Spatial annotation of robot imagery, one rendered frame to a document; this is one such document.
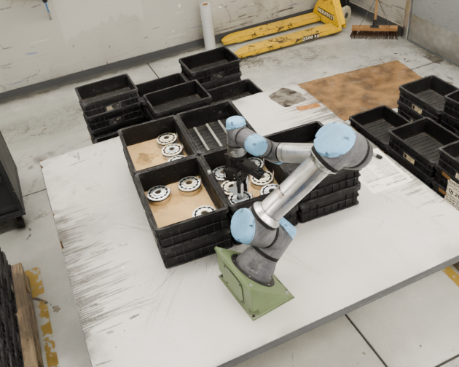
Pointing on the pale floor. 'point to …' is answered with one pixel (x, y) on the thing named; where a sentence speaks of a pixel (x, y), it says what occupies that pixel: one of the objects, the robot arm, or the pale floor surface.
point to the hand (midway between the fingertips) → (244, 195)
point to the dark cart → (0, 177)
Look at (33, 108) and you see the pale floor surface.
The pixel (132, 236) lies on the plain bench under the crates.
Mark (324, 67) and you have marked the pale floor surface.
